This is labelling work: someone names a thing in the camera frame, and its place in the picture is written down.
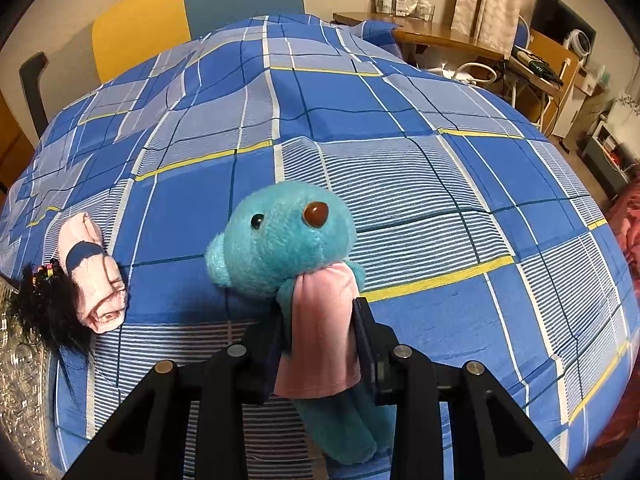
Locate curved wooden desk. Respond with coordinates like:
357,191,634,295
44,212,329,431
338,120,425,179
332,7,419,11
332,11,511,61

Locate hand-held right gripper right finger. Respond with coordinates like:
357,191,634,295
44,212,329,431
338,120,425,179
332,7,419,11
352,297,573,480

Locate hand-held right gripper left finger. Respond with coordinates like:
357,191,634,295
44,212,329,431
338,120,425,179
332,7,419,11
62,322,287,480

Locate green black hair dryer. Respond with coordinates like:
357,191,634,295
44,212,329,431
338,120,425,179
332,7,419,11
515,47,565,87

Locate black monitor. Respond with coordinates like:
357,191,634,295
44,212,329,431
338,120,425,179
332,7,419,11
530,0,597,56

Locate beige patterned curtain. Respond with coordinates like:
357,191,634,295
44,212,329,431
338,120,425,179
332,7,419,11
452,0,523,58

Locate blue plaid bedsheet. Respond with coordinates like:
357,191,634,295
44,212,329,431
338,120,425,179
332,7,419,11
0,14,640,480

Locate black-haired doll pink clothes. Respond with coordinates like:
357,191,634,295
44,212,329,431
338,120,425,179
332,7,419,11
10,211,131,361

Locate grey yellow blue headboard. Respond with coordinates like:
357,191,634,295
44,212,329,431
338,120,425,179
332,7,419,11
91,0,306,83

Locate dark red blanket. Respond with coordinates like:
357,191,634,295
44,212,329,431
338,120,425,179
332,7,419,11
575,172,640,480

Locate teal plush bear pink dress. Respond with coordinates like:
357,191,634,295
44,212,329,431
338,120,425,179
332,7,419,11
205,182,396,465

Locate blue plaid pillow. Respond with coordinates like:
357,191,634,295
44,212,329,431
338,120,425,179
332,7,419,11
350,19,403,56

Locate clear desk organizer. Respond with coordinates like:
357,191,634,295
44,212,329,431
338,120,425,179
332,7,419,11
374,0,436,22

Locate grey storage box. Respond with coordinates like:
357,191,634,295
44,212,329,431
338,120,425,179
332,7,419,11
582,110,632,197

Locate embossed silver metal tin lid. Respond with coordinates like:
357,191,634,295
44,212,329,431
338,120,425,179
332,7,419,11
0,272,63,480

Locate white round appliance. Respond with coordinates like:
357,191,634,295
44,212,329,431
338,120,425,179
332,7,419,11
565,30,594,57

